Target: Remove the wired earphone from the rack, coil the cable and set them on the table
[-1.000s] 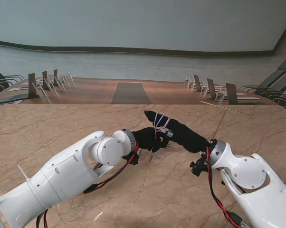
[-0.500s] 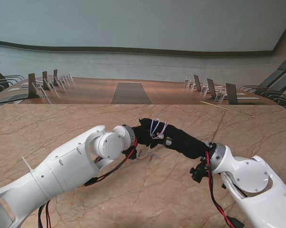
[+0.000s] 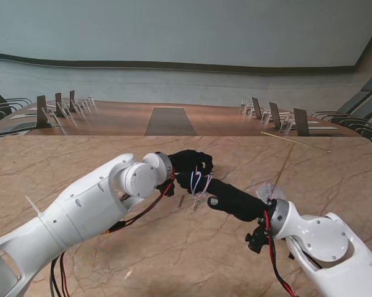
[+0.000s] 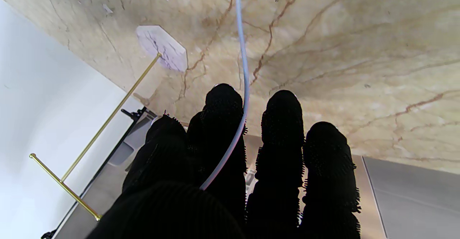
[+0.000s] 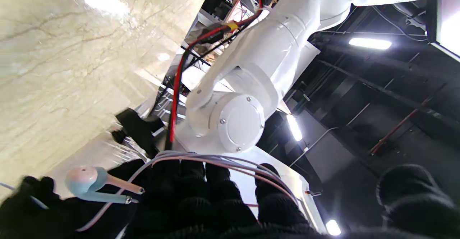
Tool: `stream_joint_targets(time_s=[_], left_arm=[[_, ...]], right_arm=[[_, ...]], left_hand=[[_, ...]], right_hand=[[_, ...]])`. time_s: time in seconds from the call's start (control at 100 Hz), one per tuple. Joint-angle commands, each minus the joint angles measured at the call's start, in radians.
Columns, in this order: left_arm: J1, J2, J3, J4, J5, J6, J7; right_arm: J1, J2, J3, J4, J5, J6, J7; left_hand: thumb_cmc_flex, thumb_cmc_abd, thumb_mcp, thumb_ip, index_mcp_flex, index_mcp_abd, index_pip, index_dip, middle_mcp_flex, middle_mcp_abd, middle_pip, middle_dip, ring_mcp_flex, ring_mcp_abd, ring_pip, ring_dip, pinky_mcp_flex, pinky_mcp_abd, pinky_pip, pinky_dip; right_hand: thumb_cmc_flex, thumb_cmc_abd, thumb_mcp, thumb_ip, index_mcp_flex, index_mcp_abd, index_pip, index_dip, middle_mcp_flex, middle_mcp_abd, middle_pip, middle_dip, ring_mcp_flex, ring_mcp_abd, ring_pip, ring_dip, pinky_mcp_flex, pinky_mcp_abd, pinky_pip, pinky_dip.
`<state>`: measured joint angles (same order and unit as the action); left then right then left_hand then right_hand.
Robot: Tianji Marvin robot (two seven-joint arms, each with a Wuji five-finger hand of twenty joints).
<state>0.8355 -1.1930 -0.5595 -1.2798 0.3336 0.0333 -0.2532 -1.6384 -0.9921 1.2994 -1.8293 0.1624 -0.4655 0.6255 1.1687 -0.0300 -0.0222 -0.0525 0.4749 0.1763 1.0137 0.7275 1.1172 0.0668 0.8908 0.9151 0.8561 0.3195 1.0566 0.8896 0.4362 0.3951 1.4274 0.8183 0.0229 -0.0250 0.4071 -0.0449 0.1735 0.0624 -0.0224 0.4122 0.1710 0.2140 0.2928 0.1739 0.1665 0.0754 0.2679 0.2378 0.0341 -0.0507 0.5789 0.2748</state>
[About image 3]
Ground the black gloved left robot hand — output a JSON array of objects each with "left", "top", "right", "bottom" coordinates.
[{"left": 169, "top": 149, "right": 214, "bottom": 183}]

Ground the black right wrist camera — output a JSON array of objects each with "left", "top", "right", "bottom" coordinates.
[{"left": 244, "top": 221, "right": 271, "bottom": 255}]

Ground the red black left arm cable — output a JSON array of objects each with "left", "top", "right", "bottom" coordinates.
[{"left": 49, "top": 173, "right": 177, "bottom": 297}]

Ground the brown conference table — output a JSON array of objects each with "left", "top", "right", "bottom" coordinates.
[{"left": 0, "top": 99, "right": 363, "bottom": 139}]

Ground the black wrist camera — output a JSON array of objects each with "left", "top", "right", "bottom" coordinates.
[
  {"left": 244, "top": 221, "right": 271, "bottom": 255},
  {"left": 156, "top": 182, "right": 176, "bottom": 197}
]

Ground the white cable tie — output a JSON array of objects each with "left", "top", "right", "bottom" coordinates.
[{"left": 25, "top": 195, "right": 43, "bottom": 218}]

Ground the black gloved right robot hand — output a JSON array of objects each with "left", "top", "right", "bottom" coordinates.
[{"left": 175, "top": 171, "right": 272, "bottom": 223}]

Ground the white wired earphone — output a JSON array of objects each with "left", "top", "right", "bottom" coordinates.
[{"left": 187, "top": 166, "right": 214, "bottom": 212}]

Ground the red black arm cable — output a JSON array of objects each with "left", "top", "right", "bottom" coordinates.
[
  {"left": 263, "top": 210, "right": 298, "bottom": 297},
  {"left": 49, "top": 173, "right": 177, "bottom": 297}
]

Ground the red black right arm cable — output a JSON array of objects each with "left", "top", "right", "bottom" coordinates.
[{"left": 263, "top": 210, "right": 298, "bottom": 297}]

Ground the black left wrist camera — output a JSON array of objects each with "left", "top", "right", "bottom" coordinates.
[{"left": 156, "top": 182, "right": 176, "bottom": 197}]

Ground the gold rack with marble base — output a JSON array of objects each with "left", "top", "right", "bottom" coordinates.
[{"left": 255, "top": 131, "right": 331, "bottom": 204}]

